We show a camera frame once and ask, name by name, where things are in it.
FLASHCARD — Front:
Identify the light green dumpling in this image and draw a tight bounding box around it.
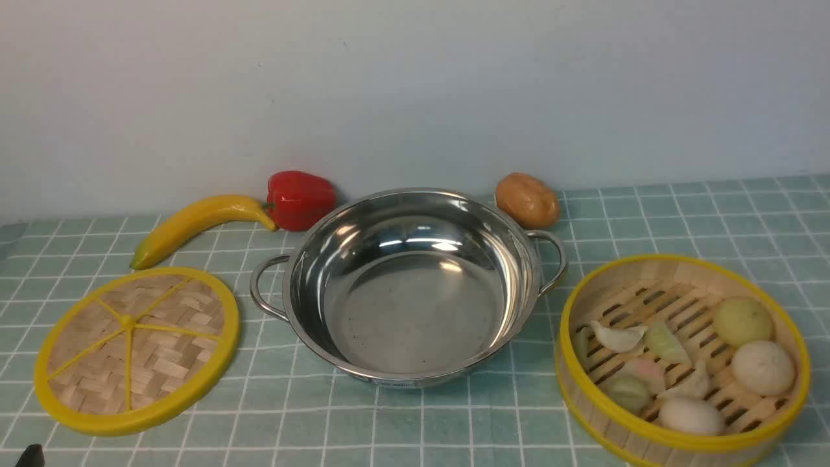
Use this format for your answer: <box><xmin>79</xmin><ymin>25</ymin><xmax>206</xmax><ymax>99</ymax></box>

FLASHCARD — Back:
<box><xmin>644</xmin><ymin>321</ymin><xmax>693</xmax><ymax>366</ymax></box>

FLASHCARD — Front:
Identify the white oval bun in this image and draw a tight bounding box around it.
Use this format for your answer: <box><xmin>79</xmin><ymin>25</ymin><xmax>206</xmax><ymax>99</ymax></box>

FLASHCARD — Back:
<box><xmin>658</xmin><ymin>396</ymin><xmax>726</xmax><ymax>437</ymax></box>

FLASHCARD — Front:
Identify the white dumpling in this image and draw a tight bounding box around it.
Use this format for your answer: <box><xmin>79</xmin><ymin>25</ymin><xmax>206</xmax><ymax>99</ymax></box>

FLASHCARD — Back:
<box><xmin>589</xmin><ymin>321</ymin><xmax>648</xmax><ymax>353</ymax></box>

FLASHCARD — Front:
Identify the green round dumpling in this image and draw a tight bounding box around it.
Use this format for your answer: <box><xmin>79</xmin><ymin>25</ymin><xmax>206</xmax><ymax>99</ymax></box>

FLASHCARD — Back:
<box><xmin>604</xmin><ymin>375</ymin><xmax>652</xmax><ymax>416</ymax></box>

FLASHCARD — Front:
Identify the cream folded dumpling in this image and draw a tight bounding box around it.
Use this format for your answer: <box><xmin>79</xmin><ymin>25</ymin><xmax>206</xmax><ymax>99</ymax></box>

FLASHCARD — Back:
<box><xmin>656</xmin><ymin>359</ymin><xmax>709</xmax><ymax>400</ymax></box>

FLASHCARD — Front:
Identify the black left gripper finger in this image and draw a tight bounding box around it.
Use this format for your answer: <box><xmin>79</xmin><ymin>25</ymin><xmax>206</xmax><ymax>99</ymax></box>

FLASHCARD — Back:
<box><xmin>15</xmin><ymin>444</ymin><xmax>45</xmax><ymax>467</ymax></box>

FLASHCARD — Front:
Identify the bamboo steamer basket yellow rim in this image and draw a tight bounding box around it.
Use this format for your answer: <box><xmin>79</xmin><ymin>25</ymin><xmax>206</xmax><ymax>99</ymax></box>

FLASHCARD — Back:
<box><xmin>554</xmin><ymin>254</ymin><xmax>811</xmax><ymax>466</ymax></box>

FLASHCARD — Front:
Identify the white round bun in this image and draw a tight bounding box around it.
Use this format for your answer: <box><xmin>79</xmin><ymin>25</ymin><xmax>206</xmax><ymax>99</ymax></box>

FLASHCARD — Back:
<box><xmin>730</xmin><ymin>341</ymin><xmax>796</xmax><ymax>396</ymax></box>

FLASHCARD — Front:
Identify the woven bamboo steamer lid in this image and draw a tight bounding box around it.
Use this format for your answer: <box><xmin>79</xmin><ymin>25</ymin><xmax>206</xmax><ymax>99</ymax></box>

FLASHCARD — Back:
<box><xmin>33</xmin><ymin>268</ymin><xmax>241</xmax><ymax>437</ymax></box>

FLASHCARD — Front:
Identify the brown potato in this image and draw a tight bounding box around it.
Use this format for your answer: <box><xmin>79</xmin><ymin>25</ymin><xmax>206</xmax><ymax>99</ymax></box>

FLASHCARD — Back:
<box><xmin>495</xmin><ymin>173</ymin><xmax>561</xmax><ymax>230</ymax></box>

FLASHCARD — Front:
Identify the yellow banana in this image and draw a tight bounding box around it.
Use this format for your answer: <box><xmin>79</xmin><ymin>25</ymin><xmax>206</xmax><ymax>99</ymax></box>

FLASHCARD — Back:
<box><xmin>130</xmin><ymin>195</ymin><xmax>278</xmax><ymax>270</ymax></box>

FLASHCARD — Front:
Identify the pink dumpling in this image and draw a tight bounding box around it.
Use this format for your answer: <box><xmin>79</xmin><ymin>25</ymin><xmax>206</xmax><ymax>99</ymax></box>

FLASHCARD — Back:
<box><xmin>621</xmin><ymin>357</ymin><xmax>667</xmax><ymax>395</ymax></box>

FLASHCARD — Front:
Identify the stainless steel pot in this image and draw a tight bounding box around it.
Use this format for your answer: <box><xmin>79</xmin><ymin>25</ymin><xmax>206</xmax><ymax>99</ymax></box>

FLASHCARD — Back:
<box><xmin>250</xmin><ymin>188</ymin><xmax>569</xmax><ymax>389</ymax></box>

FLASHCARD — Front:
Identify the yellow-green round bun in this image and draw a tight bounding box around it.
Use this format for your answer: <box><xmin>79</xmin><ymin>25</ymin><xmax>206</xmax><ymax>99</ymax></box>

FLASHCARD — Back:
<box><xmin>713</xmin><ymin>296</ymin><xmax>776</xmax><ymax>348</ymax></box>

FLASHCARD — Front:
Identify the red bell pepper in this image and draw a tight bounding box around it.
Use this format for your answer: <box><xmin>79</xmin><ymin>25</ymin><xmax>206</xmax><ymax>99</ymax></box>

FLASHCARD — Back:
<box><xmin>266</xmin><ymin>171</ymin><xmax>337</xmax><ymax>232</ymax></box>

